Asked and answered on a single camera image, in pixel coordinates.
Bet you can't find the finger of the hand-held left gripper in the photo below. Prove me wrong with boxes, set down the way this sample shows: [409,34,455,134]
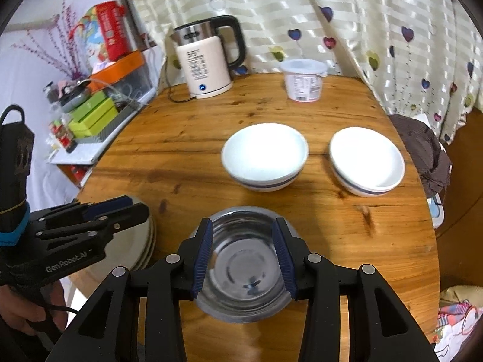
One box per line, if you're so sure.
[29,195,131,223]
[36,203,149,251]

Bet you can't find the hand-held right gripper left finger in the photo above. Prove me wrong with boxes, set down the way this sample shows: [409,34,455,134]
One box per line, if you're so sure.
[45,218,214,362]

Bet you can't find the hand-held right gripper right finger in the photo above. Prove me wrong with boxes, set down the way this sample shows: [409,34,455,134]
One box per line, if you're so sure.
[272,218,440,362]

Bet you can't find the stainless steel bowl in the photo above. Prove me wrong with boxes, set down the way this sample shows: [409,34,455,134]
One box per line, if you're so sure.
[190,206,302,323]

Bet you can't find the white bowl with blue band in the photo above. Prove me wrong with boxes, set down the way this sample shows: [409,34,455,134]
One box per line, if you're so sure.
[221,122,309,193]
[329,127,405,198]

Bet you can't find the person's left hand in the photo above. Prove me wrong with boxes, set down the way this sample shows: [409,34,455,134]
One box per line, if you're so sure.
[0,284,69,335]

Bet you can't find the white bedding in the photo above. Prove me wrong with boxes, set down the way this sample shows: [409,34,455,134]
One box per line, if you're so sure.
[64,275,97,312]

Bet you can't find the red item under shelf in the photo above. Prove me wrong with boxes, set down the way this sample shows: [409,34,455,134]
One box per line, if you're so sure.
[68,164,93,190]

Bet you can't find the white shelf board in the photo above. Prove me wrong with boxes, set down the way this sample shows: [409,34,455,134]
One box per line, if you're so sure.
[49,136,110,167]

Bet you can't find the green flat box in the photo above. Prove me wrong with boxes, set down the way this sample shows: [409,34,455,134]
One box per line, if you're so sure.
[70,106,117,138]
[71,91,114,123]

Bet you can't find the red figurine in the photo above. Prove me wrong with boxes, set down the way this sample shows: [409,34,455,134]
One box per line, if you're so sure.
[49,119,78,153]

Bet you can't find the grey round device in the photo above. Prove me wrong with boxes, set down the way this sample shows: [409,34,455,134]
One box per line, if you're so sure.
[58,81,91,113]

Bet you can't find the small dark ornament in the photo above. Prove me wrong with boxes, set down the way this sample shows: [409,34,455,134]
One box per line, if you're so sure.
[43,81,61,103]

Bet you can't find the clear storage box orange lid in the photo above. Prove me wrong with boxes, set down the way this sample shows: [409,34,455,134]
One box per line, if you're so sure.
[91,51,157,107]

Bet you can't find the white and blue object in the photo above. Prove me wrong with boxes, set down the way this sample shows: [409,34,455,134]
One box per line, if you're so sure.
[413,113,446,229]

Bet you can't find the purple dried branches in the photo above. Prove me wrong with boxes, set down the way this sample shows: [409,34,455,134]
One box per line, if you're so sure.
[11,0,91,80]

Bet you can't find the colourful printed gift bag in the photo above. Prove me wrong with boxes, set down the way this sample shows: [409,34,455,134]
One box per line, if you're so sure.
[73,5,108,65]

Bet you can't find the cream electric kettle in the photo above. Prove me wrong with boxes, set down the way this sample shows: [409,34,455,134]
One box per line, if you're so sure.
[170,15,248,100]

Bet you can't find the red carton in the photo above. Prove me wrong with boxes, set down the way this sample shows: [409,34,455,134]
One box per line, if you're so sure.
[94,1,133,62]

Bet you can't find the brown striped cloth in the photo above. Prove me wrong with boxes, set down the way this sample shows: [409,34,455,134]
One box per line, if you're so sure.
[389,113,453,198]

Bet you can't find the white plastic tub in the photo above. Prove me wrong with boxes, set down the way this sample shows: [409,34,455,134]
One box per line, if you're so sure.
[280,59,327,103]

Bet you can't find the colourful patterned cloth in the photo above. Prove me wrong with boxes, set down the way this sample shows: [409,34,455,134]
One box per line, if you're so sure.
[432,287,483,359]

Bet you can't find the heart print curtain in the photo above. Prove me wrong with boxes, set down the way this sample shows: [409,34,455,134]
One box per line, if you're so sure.
[121,0,483,148]

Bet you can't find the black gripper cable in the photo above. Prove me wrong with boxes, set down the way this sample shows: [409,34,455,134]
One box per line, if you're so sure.
[38,300,81,314]

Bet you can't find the white cables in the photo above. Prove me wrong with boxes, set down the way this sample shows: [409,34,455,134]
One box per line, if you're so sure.
[88,77,152,108]

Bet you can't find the black kettle power cord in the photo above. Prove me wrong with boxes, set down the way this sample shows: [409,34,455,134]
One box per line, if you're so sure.
[163,58,197,103]

